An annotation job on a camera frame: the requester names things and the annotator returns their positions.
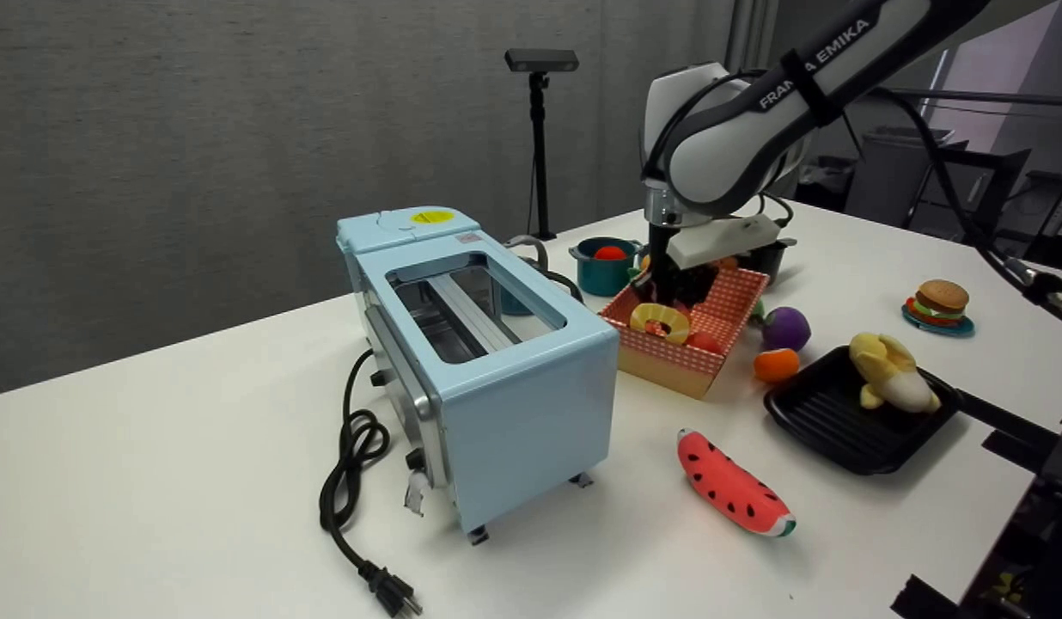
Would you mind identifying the toy burger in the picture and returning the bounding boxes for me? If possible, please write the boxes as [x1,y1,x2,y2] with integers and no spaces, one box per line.
[911,274,973,329]

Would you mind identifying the plush watermelon slice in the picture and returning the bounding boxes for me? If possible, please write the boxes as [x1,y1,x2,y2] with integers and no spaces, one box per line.
[672,427,800,542]

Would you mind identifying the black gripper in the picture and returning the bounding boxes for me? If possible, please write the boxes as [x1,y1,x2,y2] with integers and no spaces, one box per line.
[646,216,719,311]

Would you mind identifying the black toaster power cable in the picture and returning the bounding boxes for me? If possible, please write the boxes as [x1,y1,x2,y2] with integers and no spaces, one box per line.
[316,347,425,619]

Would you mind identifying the orange checkered basket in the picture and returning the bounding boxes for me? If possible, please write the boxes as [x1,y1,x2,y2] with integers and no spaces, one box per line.
[597,261,774,401]

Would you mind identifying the black camera stand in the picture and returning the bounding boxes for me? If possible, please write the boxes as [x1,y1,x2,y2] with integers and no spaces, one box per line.
[502,46,580,242]

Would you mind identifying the red-orange plush strawberry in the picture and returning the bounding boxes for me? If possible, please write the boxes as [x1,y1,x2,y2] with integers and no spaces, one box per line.
[685,326,727,357]

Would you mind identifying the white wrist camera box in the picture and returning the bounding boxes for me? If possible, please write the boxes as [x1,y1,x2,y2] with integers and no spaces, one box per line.
[664,212,782,274]

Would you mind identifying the yellow plush banana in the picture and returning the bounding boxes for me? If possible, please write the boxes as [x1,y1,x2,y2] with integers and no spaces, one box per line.
[844,329,944,416]

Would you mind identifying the blue toy plate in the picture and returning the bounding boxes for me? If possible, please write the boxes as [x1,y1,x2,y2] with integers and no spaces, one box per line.
[899,298,978,341]

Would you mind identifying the black tape strip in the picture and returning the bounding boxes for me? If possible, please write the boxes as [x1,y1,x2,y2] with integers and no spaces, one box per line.
[953,389,1060,445]

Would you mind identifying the light blue toaster oven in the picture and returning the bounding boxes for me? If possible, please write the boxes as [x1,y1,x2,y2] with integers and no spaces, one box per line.
[333,203,623,547]

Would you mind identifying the purple plush fruit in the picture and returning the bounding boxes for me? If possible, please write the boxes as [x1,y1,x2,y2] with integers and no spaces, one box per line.
[758,302,813,355]

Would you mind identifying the teal toy pot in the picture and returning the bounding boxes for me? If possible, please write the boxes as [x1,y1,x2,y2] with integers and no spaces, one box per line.
[568,235,646,298]

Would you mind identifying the orange slice toy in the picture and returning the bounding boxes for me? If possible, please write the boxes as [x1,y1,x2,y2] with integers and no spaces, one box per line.
[753,345,804,389]

